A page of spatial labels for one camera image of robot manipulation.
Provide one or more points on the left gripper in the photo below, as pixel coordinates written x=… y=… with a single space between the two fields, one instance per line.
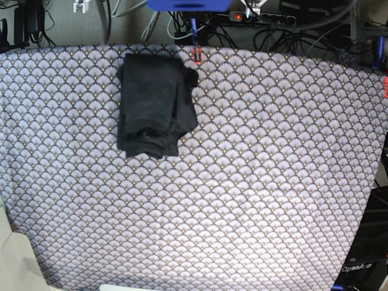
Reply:
x=253 y=7

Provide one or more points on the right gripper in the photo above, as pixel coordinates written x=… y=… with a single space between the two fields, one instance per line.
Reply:
x=81 y=6

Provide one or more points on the dark navy T-shirt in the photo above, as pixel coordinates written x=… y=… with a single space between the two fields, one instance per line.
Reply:
x=156 y=108

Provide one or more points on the red black table clamp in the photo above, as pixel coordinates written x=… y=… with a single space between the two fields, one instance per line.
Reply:
x=197 y=55

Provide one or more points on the red clamp right edge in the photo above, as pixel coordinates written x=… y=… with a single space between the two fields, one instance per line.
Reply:
x=386 y=87

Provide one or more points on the fan patterned table cloth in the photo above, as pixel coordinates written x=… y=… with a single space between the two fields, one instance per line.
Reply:
x=267 y=193

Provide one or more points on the black OpenArm box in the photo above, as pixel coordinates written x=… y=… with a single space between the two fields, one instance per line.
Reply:
x=365 y=267

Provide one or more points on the white power strip red switch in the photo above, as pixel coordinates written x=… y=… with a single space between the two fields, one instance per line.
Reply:
x=235 y=16

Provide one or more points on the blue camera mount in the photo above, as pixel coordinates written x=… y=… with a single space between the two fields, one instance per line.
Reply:
x=189 y=5

